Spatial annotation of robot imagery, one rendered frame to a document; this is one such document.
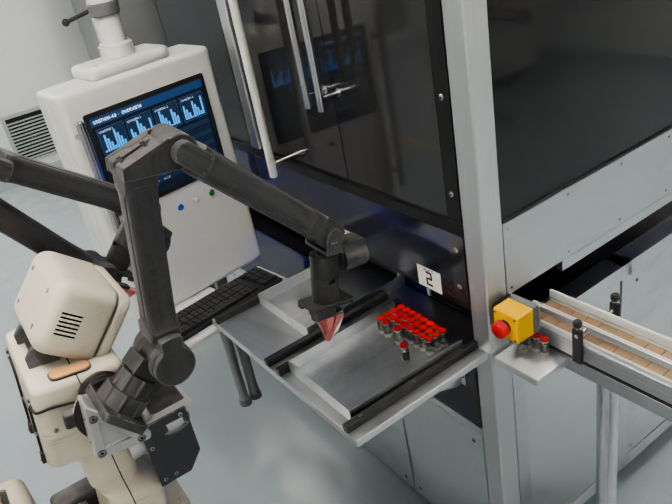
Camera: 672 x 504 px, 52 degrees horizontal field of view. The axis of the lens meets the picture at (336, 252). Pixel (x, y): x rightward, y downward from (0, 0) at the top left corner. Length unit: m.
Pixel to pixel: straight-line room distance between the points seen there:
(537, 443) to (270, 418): 1.32
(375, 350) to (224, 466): 1.26
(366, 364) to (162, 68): 1.05
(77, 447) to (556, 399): 1.23
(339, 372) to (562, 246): 0.62
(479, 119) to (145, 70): 1.06
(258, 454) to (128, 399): 1.64
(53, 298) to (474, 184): 0.85
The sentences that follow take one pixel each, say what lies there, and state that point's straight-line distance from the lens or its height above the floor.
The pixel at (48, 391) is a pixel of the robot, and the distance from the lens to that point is 1.36.
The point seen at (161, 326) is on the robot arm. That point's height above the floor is 1.31.
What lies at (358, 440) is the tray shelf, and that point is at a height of 0.88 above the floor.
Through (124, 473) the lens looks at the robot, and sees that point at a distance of 1.60.
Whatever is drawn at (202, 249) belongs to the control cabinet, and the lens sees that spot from 2.31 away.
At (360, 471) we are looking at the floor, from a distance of 2.69.
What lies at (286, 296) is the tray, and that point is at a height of 0.88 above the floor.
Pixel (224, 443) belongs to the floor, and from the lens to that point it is 2.96.
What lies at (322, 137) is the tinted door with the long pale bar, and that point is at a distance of 1.91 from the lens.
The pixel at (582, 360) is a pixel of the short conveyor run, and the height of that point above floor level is 0.90.
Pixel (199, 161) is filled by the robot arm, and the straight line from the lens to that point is 1.13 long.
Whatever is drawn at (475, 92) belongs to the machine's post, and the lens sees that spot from 1.41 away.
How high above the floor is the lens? 1.94
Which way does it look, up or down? 28 degrees down
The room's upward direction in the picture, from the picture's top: 11 degrees counter-clockwise
